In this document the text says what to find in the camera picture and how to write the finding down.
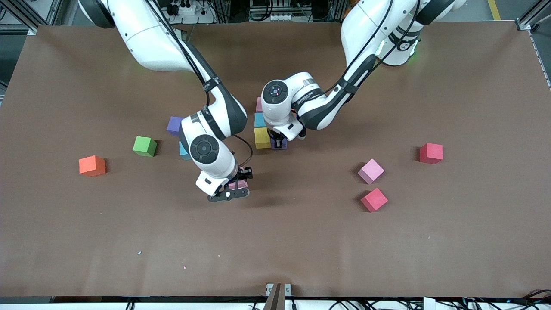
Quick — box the yellow foam cube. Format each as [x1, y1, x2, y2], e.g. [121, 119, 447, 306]
[254, 127, 272, 149]

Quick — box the brown table mat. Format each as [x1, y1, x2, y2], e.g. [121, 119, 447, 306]
[0, 21, 551, 298]

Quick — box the green foam cube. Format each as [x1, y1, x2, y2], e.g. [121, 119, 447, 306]
[132, 136, 158, 158]

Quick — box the red foam cube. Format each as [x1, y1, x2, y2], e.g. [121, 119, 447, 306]
[360, 188, 389, 213]
[419, 143, 444, 165]

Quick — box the orange foam cube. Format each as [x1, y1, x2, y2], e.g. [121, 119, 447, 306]
[79, 155, 106, 177]

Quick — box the metal clamp bracket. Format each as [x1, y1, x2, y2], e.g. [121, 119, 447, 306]
[263, 283, 292, 310]

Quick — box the aluminium frame profile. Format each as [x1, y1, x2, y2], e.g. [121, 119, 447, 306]
[516, 0, 551, 31]
[0, 0, 61, 36]

